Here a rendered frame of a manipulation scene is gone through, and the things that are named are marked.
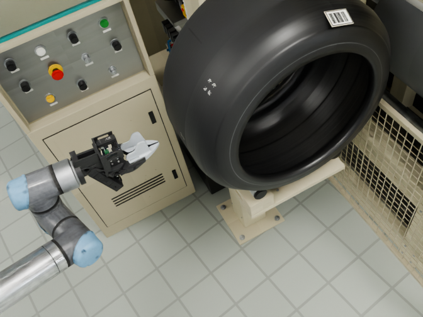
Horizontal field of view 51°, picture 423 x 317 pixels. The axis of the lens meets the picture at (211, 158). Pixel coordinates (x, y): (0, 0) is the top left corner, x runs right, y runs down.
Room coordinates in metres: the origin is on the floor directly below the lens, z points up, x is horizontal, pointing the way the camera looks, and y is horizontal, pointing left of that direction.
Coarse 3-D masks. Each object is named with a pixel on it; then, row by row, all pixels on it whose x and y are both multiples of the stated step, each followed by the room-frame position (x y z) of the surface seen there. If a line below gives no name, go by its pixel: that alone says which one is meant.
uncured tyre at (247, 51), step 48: (240, 0) 0.87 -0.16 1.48; (288, 0) 0.81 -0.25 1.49; (336, 0) 0.80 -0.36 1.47; (192, 48) 0.84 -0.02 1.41; (240, 48) 0.74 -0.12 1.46; (288, 48) 0.71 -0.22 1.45; (336, 48) 0.73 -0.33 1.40; (384, 48) 0.77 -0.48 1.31; (192, 96) 0.75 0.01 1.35; (240, 96) 0.67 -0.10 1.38; (288, 96) 1.01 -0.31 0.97; (336, 96) 0.92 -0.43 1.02; (192, 144) 0.70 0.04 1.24; (240, 144) 0.90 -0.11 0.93; (288, 144) 0.87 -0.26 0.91; (336, 144) 0.75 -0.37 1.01
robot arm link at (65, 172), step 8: (64, 160) 0.69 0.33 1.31; (56, 168) 0.67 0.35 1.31; (64, 168) 0.67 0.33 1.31; (72, 168) 0.67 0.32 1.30; (56, 176) 0.65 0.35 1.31; (64, 176) 0.65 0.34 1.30; (72, 176) 0.65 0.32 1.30; (64, 184) 0.64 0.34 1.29; (72, 184) 0.64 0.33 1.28; (64, 192) 0.64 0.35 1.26
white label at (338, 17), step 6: (324, 12) 0.76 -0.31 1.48; (330, 12) 0.76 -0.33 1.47; (336, 12) 0.77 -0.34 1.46; (342, 12) 0.77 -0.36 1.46; (330, 18) 0.75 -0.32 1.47; (336, 18) 0.75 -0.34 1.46; (342, 18) 0.75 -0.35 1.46; (348, 18) 0.75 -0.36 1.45; (330, 24) 0.73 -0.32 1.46; (336, 24) 0.73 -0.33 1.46; (342, 24) 0.74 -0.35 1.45; (348, 24) 0.74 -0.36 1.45
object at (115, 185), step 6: (96, 174) 0.68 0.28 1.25; (102, 174) 0.68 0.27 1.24; (96, 180) 0.67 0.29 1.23; (102, 180) 0.68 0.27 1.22; (108, 180) 0.68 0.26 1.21; (114, 180) 0.68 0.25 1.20; (120, 180) 0.70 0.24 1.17; (108, 186) 0.68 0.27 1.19; (114, 186) 0.68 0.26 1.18; (120, 186) 0.68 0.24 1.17
